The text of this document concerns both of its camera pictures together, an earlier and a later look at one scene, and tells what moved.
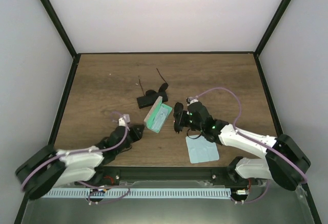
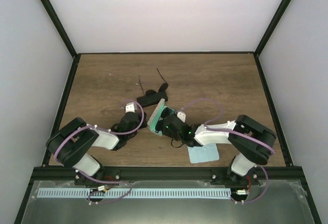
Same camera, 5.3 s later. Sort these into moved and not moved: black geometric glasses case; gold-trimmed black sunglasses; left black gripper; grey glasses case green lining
Moved: gold-trimmed black sunglasses; left black gripper; grey glasses case green lining
Not moved: black geometric glasses case
